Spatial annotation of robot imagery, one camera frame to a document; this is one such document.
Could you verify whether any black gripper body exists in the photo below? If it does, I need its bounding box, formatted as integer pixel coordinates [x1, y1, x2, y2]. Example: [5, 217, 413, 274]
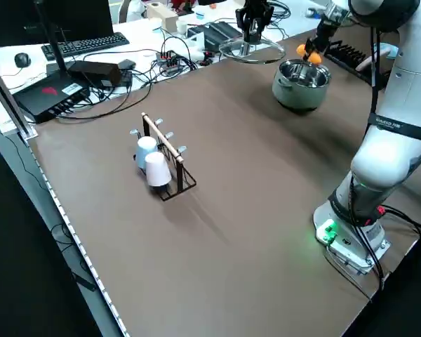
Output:
[243, 0, 270, 17]
[314, 19, 338, 50]

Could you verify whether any orange corn cob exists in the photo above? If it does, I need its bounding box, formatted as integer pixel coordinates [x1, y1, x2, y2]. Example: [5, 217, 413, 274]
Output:
[297, 43, 323, 65]

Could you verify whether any glass lid with knob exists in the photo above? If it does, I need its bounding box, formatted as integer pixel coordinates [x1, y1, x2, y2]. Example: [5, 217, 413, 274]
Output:
[218, 20, 287, 65]

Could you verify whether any white round plate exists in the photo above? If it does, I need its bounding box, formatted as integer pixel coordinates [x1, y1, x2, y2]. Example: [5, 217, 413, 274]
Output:
[356, 45, 382, 72]

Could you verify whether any pale green steel pot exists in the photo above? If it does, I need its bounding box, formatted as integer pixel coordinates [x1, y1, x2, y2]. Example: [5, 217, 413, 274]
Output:
[271, 58, 333, 112]

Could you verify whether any light blue round plate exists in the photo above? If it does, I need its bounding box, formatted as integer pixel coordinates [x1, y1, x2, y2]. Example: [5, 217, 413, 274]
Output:
[380, 43, 399, 60]

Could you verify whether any black ribbed case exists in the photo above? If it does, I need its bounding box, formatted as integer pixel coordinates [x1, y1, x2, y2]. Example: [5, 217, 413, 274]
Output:
[202, 20, 243, 51]

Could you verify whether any black dish rack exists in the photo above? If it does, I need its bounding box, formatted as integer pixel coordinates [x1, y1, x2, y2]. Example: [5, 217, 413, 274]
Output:
[323, 40, 375, 84]

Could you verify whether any wooden box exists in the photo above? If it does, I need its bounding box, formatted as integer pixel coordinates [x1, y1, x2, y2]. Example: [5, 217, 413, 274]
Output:
[146, 2, 180, 32]

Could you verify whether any grey hub with red plugs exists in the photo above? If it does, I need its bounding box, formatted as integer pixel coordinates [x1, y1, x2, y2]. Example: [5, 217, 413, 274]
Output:
[155, 50, 184, 71]

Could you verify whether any black keyboard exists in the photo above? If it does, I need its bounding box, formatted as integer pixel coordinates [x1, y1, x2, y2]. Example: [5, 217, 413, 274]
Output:
[40, 32, 131, 59]

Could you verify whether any black monitor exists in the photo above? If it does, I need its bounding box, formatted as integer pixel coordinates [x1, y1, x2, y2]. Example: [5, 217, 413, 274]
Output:
[33, 0, 114, 84]

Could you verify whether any white cup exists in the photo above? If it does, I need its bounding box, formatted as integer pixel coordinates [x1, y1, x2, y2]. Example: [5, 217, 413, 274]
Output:
[144, 151, 173, 192]

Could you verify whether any black box with red logo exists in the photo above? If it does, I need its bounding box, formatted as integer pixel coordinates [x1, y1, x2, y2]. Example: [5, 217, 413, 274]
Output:
[12, 72, 92, 124]

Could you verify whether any black computer mouse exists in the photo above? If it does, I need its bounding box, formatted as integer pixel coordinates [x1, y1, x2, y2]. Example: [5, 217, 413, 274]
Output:
[14, 52, 32, 69]

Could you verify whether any black wire cup rack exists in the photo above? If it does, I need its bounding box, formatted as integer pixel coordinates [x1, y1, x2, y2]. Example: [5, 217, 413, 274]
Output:
[128, 111, 198, 203]

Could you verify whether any aluminium frame profile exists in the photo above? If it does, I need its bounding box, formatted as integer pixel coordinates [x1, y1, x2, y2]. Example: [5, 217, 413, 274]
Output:
[0, 54, 39, 140]

